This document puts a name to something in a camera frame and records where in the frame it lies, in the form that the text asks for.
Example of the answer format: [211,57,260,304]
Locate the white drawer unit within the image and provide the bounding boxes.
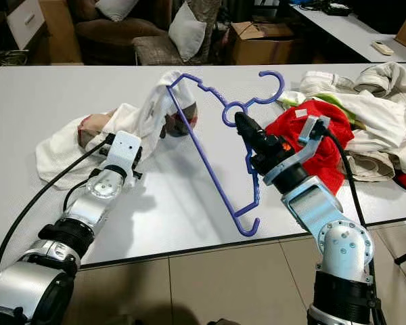
[5,0,46,49]

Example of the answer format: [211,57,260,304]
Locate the white T-shirt with peach print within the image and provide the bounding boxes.
[35,70,197,189]

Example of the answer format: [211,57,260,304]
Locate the yellow green garment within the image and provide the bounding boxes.
[301,91,349,112]

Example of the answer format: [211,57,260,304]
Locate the black power strip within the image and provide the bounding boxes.
[318,2,354,16]

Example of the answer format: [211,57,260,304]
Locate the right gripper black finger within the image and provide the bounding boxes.
[240,112,278,147]
[233,113,263,156]

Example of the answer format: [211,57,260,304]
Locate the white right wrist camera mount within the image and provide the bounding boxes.
[261,115,332,187]

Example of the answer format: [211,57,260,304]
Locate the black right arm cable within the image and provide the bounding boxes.
[318,122,386,325]

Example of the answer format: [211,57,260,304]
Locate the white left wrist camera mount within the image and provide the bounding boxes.
[106,130,142,178]

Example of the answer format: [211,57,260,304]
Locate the cream stitched shorts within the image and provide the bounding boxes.
[342,152,400,182]

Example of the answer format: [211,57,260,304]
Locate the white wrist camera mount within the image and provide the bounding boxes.
[261,115,332,187]
[106,130,142,178]

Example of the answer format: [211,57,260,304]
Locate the red garment with white label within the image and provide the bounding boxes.
[265,100,356,196]

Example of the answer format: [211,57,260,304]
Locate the tan wooden cabinet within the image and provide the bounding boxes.
[37,0,78,66]

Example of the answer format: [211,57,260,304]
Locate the purple plastic hanger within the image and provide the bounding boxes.
[166,70,286,238]

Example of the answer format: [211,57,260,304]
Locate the white cushion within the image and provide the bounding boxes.
[168,2,207,62]
[95,0,139,22]

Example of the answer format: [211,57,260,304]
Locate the brown cardboard box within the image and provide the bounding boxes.
[230,20,295,65]

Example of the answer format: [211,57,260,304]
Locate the brown armchair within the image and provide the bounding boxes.
[68,0,170,65]

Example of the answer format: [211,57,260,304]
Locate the grey patterned armchair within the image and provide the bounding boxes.
[134,0,221,66]

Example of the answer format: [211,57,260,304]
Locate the white remote control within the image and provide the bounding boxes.
[371,41,397,56]

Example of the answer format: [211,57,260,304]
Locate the cream folded trousers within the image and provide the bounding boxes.
[298,62,406,102]

